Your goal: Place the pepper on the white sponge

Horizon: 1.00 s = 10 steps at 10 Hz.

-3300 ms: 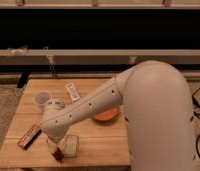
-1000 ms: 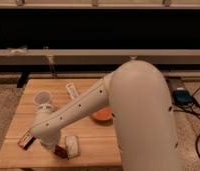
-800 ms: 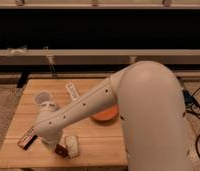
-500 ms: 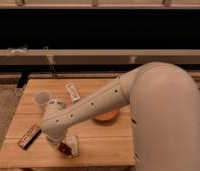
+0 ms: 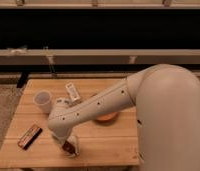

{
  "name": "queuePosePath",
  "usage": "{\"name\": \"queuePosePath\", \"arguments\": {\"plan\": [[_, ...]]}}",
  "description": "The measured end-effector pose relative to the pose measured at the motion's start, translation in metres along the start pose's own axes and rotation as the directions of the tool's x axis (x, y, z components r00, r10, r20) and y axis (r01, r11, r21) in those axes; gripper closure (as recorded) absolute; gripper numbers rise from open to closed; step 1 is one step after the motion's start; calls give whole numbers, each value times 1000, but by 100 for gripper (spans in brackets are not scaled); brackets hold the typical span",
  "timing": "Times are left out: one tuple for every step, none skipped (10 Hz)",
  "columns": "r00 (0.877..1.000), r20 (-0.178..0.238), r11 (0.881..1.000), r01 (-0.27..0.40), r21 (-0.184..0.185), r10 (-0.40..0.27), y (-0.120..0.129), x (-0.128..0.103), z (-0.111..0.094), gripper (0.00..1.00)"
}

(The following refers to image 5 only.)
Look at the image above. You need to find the white plastic cup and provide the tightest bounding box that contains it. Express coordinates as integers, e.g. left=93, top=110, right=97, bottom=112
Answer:
left=33, top=90, right=52, bottom=114

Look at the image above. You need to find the orange bowl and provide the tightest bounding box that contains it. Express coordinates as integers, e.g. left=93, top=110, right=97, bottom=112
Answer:
left=89, top=92, right=121, bottom=123

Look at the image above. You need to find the white sponge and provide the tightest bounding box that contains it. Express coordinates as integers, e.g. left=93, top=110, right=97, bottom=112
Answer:
left=64, top=135, right=79, bottom=158

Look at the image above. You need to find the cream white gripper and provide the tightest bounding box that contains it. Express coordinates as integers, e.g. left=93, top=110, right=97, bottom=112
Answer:
left=56, top=83, right=82, bottom=106

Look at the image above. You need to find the metal railing beam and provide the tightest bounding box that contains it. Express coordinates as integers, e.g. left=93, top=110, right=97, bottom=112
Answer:
left=0, top=49, right=200, bottom=64

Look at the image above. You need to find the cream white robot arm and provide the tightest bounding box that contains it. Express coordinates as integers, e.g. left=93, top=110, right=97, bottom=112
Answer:
left=48, top=64, right=200, bottom=171

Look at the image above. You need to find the dark red rectangular bar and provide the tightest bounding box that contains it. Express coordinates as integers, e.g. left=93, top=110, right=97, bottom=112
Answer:
left=17, top=124, right=42, bottom=150

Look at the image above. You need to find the wooden table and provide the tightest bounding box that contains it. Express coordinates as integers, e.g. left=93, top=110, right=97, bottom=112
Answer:
left=0, top=79, right=139, bottom=168

